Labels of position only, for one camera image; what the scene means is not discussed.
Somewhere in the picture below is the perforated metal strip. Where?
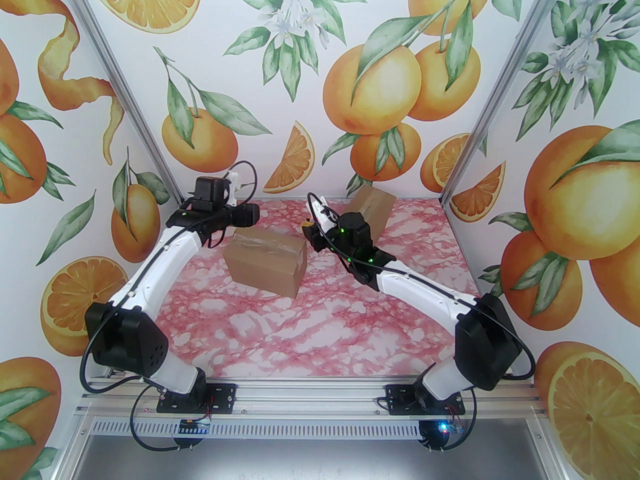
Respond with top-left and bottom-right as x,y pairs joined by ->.
92,418 -> 528,440

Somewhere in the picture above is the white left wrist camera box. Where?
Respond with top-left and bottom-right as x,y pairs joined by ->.
222,170 -> 251,204

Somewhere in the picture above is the aluminium frame post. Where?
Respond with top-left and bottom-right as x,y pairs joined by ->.
440,0 -> 583,206
59,0 -> 185,206

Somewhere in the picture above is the black base cable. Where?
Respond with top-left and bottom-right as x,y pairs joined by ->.
422,375 -> 478,453
129,385 -> 193,453

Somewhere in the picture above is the black left base cable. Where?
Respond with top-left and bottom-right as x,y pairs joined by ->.
129,385 -> 193,453

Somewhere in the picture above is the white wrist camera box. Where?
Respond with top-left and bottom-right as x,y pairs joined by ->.
222,170 -> 251,204
310,195 -> 336,229

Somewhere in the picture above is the short taped cardboard box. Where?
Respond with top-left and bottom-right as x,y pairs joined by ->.
350,184 -> 396,241

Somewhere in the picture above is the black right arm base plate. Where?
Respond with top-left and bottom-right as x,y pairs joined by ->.
385,383 -> 466,415

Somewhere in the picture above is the aluminium right frame post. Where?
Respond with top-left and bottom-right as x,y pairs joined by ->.
440,0 -> 583,206

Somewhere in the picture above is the grey metal shelf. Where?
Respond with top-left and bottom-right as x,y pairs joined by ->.
65,433 -> 566,480

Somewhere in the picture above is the aluminium mounting rail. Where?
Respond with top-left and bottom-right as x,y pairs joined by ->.
74,374 -> 547,421

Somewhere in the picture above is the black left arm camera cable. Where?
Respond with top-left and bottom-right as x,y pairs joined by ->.
81,160 -> 258,384

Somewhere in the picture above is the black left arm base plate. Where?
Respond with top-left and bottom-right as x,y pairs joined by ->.
156,383 -> 237,414

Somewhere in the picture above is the long taped cardboard box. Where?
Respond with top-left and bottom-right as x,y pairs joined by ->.
222,231 -> 308,299

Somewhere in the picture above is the aluminium left frame post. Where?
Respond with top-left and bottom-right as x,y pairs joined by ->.
59,0 -> 185,206

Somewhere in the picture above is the black right base cable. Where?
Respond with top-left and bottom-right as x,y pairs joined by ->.
422,375 -> 478,453

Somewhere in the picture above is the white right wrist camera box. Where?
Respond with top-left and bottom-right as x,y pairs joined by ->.
310,195 -> 336,229

